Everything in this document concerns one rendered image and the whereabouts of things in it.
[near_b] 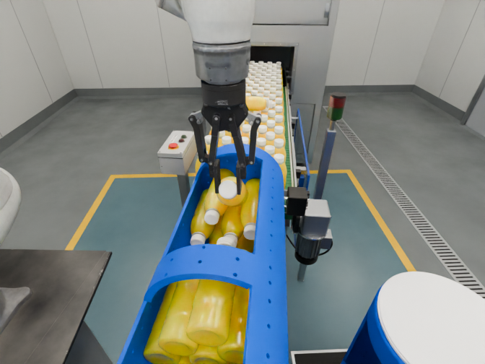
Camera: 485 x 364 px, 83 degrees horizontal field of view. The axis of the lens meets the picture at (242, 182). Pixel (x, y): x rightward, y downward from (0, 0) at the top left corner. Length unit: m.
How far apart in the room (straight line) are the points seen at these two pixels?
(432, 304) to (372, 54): 4.99
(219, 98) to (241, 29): 0.10
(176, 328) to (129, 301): 1.48
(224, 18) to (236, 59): 0.06
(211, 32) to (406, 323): 0.68
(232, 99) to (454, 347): 0.65
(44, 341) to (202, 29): 0.69
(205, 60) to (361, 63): 5.11
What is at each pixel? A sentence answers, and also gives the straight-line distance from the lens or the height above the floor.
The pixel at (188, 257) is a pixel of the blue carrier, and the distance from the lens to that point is 0.52.
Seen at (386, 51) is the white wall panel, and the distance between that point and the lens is 5.63.
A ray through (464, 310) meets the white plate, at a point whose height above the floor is 1.04.
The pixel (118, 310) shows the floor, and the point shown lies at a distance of 2.00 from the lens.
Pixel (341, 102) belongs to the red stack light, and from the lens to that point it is 1.22.
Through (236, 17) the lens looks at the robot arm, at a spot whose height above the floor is 1.59.
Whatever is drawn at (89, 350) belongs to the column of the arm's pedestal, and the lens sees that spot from 1.08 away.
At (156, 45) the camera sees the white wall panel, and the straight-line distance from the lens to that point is 5.10.
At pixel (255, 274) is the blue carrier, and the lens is 0.51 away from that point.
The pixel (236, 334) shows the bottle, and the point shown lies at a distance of 0.53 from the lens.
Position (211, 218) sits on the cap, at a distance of 0.74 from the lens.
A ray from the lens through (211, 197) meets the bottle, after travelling 0.76.
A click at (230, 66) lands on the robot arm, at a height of 1.53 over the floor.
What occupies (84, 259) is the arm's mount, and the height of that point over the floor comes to 1.02.
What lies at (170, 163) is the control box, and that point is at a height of 1.05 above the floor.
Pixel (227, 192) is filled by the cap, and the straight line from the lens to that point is 0.57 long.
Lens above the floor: 1.63
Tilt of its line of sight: 36 degrees down
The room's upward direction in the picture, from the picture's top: straight up
